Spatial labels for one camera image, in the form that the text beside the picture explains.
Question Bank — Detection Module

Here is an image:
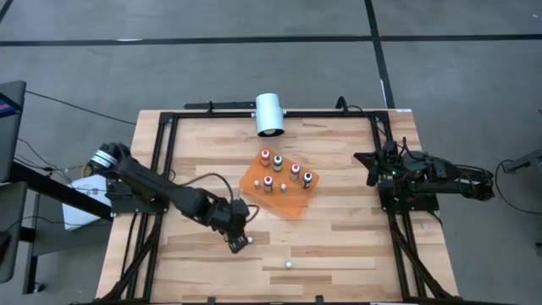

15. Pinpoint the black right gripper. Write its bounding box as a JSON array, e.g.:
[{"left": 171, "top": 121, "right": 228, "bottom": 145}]
[{"left": 352, "top": 141, "right": 406, "bottom": 188}]

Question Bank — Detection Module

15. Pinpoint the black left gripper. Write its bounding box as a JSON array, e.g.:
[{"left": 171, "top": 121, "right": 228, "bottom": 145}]
[{"left": 207, "top": 197, "right": 252, "bottom": 255}]

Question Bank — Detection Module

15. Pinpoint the orange translucent plastic tray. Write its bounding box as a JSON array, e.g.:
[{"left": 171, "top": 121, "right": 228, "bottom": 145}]
[{"left": 239, "top": 147, "right": 321, "bottom": 220}]

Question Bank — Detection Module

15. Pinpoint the black metal bar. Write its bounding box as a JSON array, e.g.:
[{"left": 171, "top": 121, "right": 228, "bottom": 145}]
[{"left": 184, "top": 100, "right": 257, "bottom": 110}]

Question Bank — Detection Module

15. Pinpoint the grey stand foot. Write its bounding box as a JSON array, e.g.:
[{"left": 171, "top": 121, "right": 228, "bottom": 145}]
[{"left": 502, "top": 147, "right": 542, "bottom": 175}]

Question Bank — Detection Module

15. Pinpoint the white paper sheet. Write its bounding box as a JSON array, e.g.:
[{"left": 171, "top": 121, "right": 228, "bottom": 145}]
[{"left": 62, "top": 174, "right": 113, "bottom": 232}]

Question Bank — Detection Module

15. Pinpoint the grey monitor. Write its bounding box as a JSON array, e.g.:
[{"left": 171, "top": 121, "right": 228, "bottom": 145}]
[{"left": 0, "top": 80, "right": 27, "bottom": 183}]

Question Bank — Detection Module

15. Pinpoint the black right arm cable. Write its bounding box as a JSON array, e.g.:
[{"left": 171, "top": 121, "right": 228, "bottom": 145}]
[{"left": 345, "top": 104, "right": 390, "bottom": 143}]

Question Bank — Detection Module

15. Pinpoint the black cable clamp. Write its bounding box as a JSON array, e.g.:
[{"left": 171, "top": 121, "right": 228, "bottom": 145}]
[{"left": 335, "top": 96, "right": 353, "bottom": 116}]

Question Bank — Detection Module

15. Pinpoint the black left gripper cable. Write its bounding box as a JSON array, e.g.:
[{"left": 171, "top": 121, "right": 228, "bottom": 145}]
[{"left": 180, "top": 171, "right": 236, "bottom": 205}]

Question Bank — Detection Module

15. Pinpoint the black aluminium table frame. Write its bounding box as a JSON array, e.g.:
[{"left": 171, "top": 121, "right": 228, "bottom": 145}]
[{"left": 95, "top": 108, "right": 461, "bottom": 305}]

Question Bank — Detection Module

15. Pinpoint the black floor cable loop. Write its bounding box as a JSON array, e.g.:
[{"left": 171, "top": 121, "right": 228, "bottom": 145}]
[{"left": 494, "top": 158, "right": 542, "bottom": 216}]

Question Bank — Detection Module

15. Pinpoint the long black floor cable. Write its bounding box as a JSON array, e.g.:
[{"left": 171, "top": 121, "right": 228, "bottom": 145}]
[{"left": 25, "top": 90, "right": 137, "bottom": 126}]

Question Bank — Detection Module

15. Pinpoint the black stand frame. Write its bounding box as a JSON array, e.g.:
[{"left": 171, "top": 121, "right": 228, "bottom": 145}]
[{"left": 8, "top": 160, "right": 115, "bottom": 296}]

